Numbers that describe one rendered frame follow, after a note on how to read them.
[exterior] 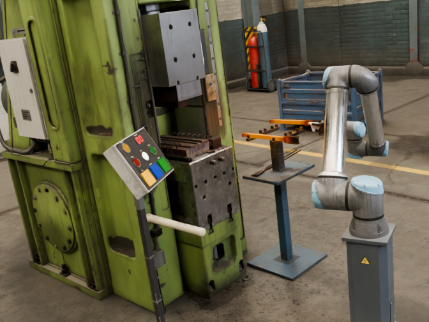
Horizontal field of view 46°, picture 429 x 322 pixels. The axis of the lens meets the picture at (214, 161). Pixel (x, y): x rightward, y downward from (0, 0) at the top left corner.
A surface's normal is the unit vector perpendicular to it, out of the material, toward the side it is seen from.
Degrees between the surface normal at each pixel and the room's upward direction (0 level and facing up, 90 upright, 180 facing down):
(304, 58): 90
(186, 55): 90
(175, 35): 90
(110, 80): 89
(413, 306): 0
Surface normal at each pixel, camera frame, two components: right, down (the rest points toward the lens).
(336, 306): -0.12, -0.95
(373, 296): -0.48, 0.31
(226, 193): 0.74, 0.11
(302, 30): -0.75, 0.28
